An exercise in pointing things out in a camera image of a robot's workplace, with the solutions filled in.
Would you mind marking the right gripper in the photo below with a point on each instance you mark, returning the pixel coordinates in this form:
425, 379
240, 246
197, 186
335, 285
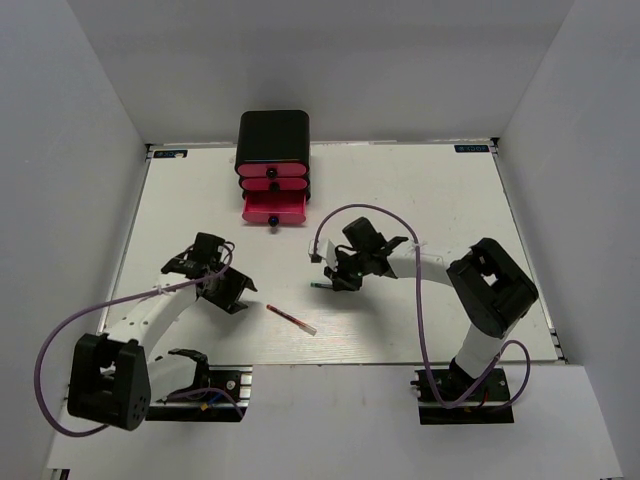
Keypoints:
347, 283

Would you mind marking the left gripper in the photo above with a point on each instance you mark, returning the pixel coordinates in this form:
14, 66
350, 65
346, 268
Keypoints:
239, 282

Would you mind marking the pink drawer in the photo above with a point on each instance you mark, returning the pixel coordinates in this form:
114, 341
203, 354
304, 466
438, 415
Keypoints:
272, 170
277, 184
275, 209

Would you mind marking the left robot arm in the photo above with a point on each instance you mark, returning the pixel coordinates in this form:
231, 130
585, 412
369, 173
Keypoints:
116, 377

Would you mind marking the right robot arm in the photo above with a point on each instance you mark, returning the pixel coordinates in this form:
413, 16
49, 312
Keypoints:
493, 290

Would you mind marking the red pen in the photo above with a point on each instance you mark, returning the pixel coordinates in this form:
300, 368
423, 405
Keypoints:
292, 319

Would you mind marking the black drawer cabinet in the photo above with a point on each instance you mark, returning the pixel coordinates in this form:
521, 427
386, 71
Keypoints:
274, 136

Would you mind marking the left blue label sticker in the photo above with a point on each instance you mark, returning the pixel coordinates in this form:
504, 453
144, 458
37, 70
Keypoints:
170, 154

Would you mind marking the blue label sticker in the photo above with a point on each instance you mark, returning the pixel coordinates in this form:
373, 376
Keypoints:
471, 148
170, 154

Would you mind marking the right blue label sticker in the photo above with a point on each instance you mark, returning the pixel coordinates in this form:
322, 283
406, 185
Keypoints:
471, 148

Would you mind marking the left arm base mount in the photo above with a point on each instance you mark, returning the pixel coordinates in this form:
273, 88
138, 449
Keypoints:
222, 395

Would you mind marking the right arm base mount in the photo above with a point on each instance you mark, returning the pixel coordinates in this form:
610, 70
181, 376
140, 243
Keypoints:
485, 406

